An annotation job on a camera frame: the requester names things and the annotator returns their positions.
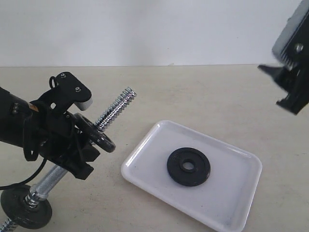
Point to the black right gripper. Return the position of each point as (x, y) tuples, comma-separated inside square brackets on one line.
[(295, 82)]

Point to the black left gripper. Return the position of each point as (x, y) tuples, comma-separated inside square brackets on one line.
[(59, 143)]

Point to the chrome dumbbell bar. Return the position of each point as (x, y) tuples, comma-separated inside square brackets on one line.
[(40, 191)]

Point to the black weight plate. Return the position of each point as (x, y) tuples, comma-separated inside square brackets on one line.
[(188, 167), (13, 202), (100, 135)]

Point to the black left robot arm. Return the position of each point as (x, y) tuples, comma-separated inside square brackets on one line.
[(12, 113)]

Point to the white rectangular plastic tray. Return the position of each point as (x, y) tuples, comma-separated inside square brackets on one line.
[(223, 202)]

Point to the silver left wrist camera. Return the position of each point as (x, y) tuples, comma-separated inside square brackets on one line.
[(66, 90)]

